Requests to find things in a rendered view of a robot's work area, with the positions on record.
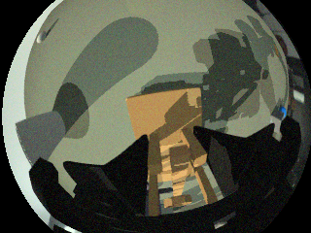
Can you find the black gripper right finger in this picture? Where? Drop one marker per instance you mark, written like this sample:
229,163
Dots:
228,156

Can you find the grey ellipsoid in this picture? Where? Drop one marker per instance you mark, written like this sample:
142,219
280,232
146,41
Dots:
42,36

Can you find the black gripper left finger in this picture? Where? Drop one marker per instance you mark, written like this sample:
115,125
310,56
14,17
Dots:
126,175

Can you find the blue ellipsoid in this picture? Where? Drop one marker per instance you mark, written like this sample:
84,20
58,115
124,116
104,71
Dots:
282,109

